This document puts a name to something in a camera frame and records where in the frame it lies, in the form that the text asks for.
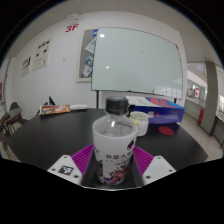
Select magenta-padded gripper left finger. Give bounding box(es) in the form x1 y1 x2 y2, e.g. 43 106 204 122
47 143 99 187

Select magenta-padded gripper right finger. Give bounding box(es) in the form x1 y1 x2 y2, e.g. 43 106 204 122
125 145 177 186

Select clear black-capped drink bottle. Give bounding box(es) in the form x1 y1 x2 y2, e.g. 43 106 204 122
91 96 139 186

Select flat round red coaster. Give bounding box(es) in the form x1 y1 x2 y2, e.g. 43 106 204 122
158 126 175 137

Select blue and white cardboard box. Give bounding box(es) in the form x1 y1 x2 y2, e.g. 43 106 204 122
125 95 186 125

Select flat orange printed box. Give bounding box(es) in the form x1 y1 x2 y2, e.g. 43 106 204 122
39 103 72 116

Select red fire extinguisher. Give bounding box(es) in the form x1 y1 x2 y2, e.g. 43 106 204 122
197 108 205 125

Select dark chair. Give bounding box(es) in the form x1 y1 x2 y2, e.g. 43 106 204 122
0 101 29 148

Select large glass whiteboard on stand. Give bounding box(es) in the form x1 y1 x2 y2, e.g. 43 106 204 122
91 27 184 108

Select white mug with yellow handle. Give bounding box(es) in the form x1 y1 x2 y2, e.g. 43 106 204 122
129 111 150 138

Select small white wall poster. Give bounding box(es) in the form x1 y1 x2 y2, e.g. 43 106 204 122
20 55 33 78

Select large white wall poster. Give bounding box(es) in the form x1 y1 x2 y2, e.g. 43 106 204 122
32 37 54 72

